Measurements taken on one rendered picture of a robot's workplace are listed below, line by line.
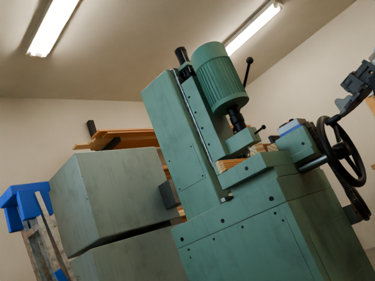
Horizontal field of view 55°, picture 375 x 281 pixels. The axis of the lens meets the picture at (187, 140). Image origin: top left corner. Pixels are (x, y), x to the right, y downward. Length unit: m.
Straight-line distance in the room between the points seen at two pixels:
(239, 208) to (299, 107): 3.85
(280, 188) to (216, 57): 0.69
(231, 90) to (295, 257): 0.73
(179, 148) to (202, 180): 0.20
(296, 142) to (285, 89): 3.81
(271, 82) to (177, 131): 3.79
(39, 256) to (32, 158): 2.09
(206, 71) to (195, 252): 0.79
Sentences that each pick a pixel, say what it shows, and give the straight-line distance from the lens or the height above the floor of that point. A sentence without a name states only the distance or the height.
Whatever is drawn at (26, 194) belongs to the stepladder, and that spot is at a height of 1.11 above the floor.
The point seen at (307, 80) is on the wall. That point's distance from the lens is 5.11.
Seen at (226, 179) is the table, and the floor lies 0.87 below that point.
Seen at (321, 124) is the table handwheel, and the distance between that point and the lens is 1.34.
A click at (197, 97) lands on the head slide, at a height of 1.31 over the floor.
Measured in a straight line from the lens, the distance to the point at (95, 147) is 3.81.
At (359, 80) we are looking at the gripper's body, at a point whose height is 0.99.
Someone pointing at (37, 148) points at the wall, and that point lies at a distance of 3.74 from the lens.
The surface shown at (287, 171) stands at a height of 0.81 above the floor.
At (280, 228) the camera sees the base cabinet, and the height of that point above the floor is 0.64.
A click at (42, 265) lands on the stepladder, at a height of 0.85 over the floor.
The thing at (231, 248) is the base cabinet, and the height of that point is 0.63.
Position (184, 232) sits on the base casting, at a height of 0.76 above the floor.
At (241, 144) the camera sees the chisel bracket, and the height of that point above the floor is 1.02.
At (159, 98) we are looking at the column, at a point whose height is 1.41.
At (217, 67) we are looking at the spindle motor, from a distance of 1.63.
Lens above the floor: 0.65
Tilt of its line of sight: 17 degrees up
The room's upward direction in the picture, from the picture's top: 22 degrees counter-clockwise
